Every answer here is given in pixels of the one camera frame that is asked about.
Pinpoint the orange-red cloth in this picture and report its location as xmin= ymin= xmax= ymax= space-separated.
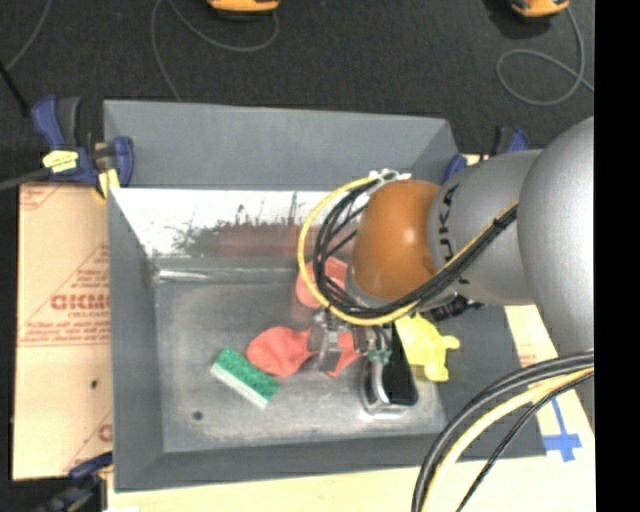
xmin=245 ymin=256 xmax=364 ymax=379

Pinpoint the green and white sponge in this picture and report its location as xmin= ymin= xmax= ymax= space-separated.
xmin=209 ymin=346 xmax=282 ymax=411

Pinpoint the yellow toy animal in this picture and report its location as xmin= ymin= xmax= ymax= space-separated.
xmin=394 ymin=312 xmax=461 ymax=383

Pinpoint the grey metal bin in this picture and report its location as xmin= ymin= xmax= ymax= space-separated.
xmin=102 ymin=99 xmax=547 ymax=492

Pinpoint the brown cardboard board, red print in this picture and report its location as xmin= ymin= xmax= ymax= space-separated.
xmin=11 ymin=181 xmax=114 ymax=482

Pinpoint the black cylinder on white bracket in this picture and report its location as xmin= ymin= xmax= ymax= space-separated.
xmin=428 ymin=297 xmax=484 ymax=322

